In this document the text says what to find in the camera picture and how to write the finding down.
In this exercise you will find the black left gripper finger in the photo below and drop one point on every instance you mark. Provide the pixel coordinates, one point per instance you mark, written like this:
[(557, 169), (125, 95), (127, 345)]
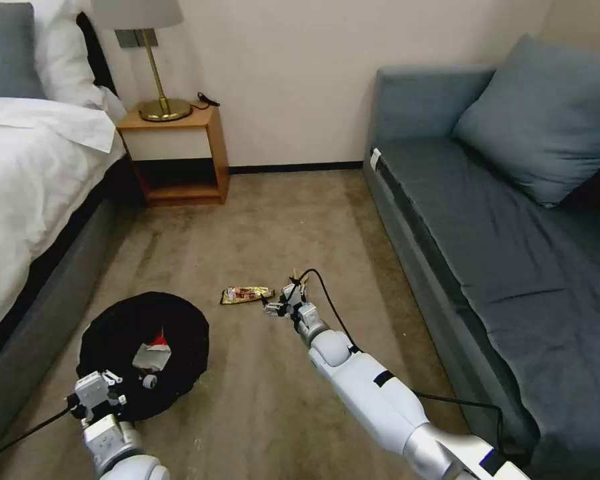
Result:
[(118, 400), (113, 377)]

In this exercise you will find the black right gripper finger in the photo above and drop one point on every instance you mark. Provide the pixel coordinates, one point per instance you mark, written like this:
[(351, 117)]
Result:
[(299, 284), (270, 308)]

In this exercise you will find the black trash bin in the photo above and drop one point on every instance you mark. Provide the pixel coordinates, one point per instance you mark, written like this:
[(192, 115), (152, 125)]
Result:
[(115, 320)]

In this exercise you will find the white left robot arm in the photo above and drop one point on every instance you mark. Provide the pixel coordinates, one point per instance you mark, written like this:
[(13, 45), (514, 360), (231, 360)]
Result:
[(120, 450)]

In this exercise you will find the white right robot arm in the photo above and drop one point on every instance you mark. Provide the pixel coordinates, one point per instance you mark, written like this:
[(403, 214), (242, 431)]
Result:
[(370, 390)]

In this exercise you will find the gold snack wrapper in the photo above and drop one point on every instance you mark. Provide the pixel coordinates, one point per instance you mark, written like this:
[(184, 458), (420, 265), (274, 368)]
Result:
[(245, 294)]

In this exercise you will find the small white roll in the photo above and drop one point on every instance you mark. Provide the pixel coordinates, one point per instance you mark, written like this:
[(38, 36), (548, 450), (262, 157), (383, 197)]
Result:
[(149, 382)]

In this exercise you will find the silver and red wrapper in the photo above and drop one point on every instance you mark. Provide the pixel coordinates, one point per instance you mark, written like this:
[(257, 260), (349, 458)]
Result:
[(152, 352)]

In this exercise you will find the grey bed base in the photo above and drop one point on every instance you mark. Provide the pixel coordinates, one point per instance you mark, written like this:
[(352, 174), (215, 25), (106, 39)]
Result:
[(35, 310)]

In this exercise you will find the black baseboard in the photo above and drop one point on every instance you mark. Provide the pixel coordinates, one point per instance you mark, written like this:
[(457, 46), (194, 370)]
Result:
[(295, 168)]

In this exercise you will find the white sofa label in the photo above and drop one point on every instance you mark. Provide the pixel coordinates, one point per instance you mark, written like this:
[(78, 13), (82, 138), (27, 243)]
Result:
[(375, 158)]

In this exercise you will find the blue-grey sofa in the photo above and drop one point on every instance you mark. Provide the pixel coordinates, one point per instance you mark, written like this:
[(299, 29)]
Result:
[(480, 240)]

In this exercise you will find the wooden nightstand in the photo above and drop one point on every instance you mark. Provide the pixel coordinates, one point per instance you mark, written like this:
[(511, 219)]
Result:
[(177, 142)]

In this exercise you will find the white bed duvet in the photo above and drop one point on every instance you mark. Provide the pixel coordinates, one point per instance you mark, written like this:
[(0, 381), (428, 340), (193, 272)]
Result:
[(25, 175)]

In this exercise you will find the brass table lamp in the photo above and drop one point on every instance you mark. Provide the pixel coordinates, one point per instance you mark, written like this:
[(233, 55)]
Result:
[(152, 60)]

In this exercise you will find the blue-grey sofa cushion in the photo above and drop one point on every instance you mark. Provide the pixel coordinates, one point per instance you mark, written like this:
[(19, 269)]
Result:
[(535, 120)]

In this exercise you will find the black headboard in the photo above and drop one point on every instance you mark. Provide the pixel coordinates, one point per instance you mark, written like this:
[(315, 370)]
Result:
[(97, 55)]

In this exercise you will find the white bed pillow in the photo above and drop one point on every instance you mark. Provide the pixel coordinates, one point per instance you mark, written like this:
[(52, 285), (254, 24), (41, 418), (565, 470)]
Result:
[(65, 55)]

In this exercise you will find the grey bed pillow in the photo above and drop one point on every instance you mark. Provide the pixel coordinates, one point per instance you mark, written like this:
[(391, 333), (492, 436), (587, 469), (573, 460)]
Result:
[(5, 50)]

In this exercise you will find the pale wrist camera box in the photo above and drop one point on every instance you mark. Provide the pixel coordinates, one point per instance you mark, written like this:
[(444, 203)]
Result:
[(285, 303), (91, 390)]

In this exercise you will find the grey wall switch plate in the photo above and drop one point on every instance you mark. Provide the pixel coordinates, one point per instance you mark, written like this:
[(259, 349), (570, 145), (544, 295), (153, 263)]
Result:
[(127, 38)]

